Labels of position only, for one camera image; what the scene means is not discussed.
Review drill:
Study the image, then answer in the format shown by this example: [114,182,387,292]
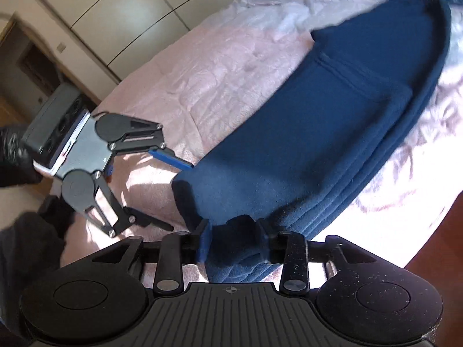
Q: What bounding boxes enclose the bed with pink quilted bedspread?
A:
[51,0,463,286]

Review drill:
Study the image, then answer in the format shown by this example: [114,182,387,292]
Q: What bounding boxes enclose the white wardrobe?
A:
[18,0,247,84]

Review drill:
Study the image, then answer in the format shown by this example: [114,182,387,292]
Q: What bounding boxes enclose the navy fleece shirt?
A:
[172,0,453,284]

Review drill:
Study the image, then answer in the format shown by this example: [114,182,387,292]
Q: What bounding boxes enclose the person's leg in dark pants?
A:
[0,195,76,347]

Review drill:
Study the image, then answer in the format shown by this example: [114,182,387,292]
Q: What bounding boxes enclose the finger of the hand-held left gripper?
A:
[109,119,195,170]
[84,173,175,238]

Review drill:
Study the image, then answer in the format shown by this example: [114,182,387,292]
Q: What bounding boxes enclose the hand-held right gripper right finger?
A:
[255,218,380,295]

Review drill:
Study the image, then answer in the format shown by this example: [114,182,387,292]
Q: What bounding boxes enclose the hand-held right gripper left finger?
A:
[90,220,213,294]

